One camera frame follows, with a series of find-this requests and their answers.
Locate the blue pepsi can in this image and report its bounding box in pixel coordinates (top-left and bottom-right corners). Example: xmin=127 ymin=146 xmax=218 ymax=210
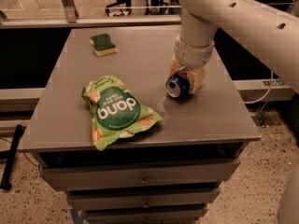
xmin=165 ymin=74 xmax=190 ymax=98

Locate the green dang chips bag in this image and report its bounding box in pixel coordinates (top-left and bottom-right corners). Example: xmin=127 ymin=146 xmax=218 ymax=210
xmin=81 ymin=76 xmax=163 ymax=151

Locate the bottom grey drawer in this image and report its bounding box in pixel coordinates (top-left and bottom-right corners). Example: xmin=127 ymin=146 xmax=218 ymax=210
xmin=85 ymin=204 xmax=207 ymax=224

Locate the middle grey drawer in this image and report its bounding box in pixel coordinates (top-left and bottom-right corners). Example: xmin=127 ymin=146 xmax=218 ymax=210
xmin=67 ymin=188 xmax=220 ymax=211

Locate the top grey drawer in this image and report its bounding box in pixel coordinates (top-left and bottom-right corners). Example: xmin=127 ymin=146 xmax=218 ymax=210
xmin=41 ymin=158 xmax=240 ymax=191

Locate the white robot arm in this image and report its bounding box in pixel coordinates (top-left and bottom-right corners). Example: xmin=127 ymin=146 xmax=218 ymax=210
xmin=170 ymin=0 xmax=299 ymax=224

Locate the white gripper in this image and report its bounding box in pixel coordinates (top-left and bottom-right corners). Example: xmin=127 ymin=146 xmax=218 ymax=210
xmin=169 ymin=35 xmax=214 ymax=94

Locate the grey drawer cabinet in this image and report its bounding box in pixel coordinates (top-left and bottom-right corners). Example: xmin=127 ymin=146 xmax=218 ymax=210
xmin=20 ymin=26 xmax=260 ymax=224

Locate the grey metal railing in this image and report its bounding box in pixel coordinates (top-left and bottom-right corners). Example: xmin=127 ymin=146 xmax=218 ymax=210
xmin=0 ymin=0 xmax=299 ymax=30

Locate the grey drawer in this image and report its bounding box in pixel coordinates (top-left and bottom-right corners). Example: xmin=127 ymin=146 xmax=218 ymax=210
xmin=67 ymin=188 xmax=220 ymax=211
xmin=85 ymin=204 xmax=207 ymax=224
xmin=41 ymin=158 xmax=240 ymax=191

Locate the green yellow sponge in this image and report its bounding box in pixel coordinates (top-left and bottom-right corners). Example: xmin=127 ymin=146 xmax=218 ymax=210
xmin=90 ymin=34 xmax=118 ymax=57

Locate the black stand leg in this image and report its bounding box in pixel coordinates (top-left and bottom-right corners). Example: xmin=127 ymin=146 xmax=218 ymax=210
xmin=0 ymin=125 xmax=23 ymax=190

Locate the white cable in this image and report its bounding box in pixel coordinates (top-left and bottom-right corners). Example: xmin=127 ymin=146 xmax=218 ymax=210
xmin=242 ymin=70 xmax=275 ymax=105

